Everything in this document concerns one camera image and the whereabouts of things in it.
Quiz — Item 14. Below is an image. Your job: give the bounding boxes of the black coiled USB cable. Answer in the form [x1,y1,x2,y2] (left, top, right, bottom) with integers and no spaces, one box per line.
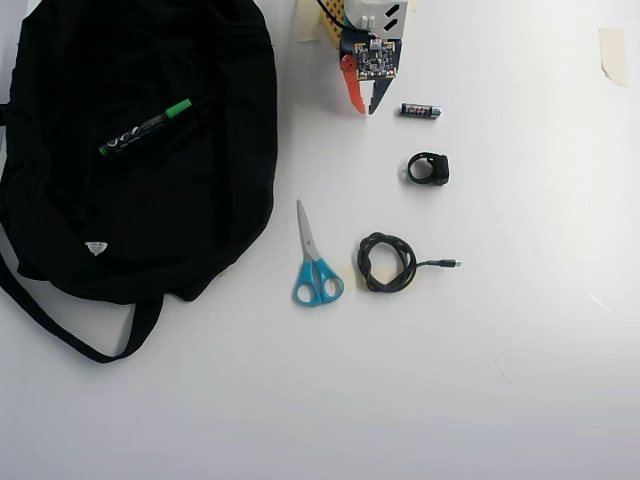
[356,231,464,295]

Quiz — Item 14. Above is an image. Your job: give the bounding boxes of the black AA battery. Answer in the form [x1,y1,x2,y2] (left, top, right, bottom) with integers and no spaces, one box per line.
[399,102,443,121]

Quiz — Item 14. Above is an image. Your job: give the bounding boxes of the black ring strap device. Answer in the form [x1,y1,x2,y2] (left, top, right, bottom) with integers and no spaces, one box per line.
[405,151,450,188]

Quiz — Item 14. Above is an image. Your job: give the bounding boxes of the green and black marker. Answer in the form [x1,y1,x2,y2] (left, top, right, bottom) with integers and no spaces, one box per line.
[98,98,194,157]

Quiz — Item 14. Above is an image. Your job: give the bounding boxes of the black fabric bag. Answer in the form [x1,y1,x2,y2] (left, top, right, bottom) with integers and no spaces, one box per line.
[0,0,280,365]

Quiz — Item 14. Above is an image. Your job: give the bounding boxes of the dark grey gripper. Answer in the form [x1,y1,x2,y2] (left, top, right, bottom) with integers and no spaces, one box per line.
[339,29,405,117]

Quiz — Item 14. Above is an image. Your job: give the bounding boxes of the blue handled scissors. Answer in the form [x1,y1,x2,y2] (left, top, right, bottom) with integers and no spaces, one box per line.
[291,199,345,306]

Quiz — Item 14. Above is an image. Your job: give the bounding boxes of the long beige masking tape strip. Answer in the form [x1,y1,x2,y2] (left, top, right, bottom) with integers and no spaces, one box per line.
[598,27,629,88]

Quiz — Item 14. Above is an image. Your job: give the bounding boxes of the bare camera circuit board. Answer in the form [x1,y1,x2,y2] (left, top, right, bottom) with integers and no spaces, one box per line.
[353,40,401,83]

